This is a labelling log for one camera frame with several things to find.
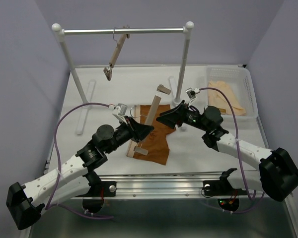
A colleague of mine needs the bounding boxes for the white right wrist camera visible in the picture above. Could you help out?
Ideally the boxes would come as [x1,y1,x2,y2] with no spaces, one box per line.
[186,88,200,106]

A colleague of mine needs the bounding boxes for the aluminium mounting rail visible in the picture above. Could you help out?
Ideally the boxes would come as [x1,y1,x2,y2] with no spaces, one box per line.
[32,173,294,200]

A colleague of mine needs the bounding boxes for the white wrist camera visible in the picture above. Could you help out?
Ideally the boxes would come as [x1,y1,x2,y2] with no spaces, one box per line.
[186,88,200,106]
[112,104,128,123]

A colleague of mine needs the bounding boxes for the wooden clip hanger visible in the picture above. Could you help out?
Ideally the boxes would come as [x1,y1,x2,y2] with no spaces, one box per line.
[103,28,131,81]
[126,84,171,158]

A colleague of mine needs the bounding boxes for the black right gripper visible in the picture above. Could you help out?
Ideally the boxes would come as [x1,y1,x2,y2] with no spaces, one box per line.
[156,100,210,132]

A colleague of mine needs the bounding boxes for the beige underwear in basket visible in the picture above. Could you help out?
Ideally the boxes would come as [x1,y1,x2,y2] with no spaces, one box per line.
[208,81,246,116]

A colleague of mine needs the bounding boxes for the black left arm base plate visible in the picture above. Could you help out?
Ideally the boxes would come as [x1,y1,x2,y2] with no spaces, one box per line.
[82,180,117,198]

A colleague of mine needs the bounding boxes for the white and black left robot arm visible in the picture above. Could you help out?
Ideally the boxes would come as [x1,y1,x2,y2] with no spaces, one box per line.
[6,117,154,230]

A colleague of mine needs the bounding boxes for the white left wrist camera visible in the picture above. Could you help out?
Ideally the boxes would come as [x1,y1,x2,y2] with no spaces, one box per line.
[112,104,128,123]

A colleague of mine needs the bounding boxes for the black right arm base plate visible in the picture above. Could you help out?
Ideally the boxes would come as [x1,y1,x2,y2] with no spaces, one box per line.
[203,180,247,196]

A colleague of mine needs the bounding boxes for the white plastic basket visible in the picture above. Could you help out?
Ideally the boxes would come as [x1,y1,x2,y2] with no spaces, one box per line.
[205,66,258,120]

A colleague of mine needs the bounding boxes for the brown boxer underwear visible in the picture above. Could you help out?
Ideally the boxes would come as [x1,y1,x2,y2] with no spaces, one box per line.
[127,104,176,165]

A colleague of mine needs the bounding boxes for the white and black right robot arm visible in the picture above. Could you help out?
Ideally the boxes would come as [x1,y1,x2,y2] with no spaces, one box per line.
[156,102,298,202]

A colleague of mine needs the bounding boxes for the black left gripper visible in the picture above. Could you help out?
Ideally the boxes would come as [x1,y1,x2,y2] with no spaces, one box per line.
[105,115,154,154]

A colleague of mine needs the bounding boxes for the white metal clothes rack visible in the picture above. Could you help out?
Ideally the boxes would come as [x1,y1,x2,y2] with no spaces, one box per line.
[51,21,195,135]

